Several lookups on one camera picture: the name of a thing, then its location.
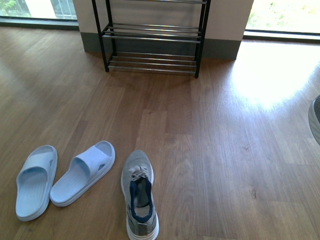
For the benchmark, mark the light blue slipper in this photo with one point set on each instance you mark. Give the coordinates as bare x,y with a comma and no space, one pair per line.
84,171
34,183

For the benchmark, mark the grey knit sneaker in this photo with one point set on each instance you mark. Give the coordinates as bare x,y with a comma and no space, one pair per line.
314,118
137,178

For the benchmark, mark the black metal shoe rack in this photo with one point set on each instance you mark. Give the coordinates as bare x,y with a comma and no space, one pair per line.
157,48

